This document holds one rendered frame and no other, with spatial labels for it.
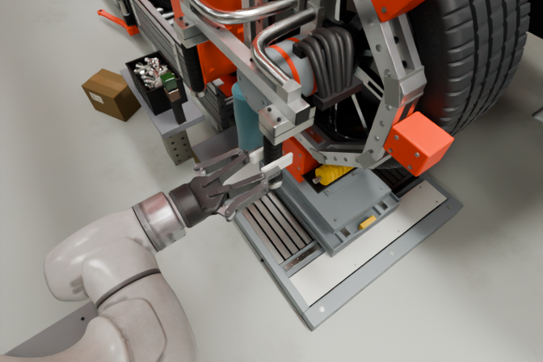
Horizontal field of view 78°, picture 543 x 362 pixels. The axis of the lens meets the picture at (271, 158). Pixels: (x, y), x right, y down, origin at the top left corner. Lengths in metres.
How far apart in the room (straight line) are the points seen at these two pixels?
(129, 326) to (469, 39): 0.67
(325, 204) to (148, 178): 0.87
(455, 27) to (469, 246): 1.18
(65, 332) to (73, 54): 1.91
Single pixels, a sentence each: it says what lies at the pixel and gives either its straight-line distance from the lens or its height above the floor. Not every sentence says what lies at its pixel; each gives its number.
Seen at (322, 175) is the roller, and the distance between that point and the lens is 1.01.
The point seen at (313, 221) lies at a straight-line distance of 1.36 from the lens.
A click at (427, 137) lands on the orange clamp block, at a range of 0.69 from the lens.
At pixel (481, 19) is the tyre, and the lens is 0.71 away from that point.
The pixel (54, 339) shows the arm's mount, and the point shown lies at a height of 0.41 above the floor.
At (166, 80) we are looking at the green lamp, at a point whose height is 0.66.
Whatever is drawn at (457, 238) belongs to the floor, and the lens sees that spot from 1.68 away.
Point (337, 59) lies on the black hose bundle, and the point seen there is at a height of 1.02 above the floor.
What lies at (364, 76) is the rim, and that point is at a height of 0.84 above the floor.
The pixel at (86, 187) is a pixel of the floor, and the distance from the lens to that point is 1.82.
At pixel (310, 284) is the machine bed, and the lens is 1.34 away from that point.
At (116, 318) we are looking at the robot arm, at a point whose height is 0.88.
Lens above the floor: 1.36
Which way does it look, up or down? 53 degrees down
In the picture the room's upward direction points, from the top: straight up
